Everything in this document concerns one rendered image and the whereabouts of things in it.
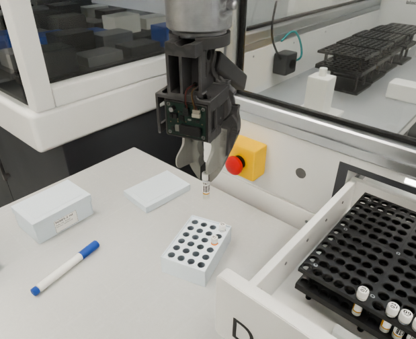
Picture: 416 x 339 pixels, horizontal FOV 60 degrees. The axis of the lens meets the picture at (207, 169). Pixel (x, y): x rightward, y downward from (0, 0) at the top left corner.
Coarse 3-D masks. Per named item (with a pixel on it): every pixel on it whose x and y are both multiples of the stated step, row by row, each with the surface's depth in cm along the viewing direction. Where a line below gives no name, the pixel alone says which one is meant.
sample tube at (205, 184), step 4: (204, 172) 53; (204, 176) 53; (204, 180) 55; (204, 184) 54; (208, 184) 54; (204, 188) 54; (208, 188) 54; (204, 192) 55; (208, 192) 55; (204, 196) 55; (208, 196) 55
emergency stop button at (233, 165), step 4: (232, 156) 72; (228, 160) 72; (232, 160) 71; (236, 160) 71; (240, 160) 71; (228, 164) 72; (232, 164) 71; (236, 164) 71; (240, 164) 71; (228, 168) 72; (232, 168) 72; (236, 168) 71; (240, 168) 71; (232, 172) 72; (236, 172) 72; (240, 172) 72
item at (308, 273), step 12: (312, 264) 47; (312, 276) 45; (324, 276) 46; (336, 276) 45; (336, 288) 44; (348, 288) 44; (372, 300) 42; (372, 312) 41; (384, 312) 41; (396, 324) 40
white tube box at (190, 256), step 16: (192, 224) 70; (208, 224) 70; (176, 240) 66; (192, 240) 66; (208, 240) 66; (224, 240) 66; (176, 256) 62; (192, 256) 62; (208, 256) 63; (176, 272) 62; (192, 272) 60; (208, 272) 61
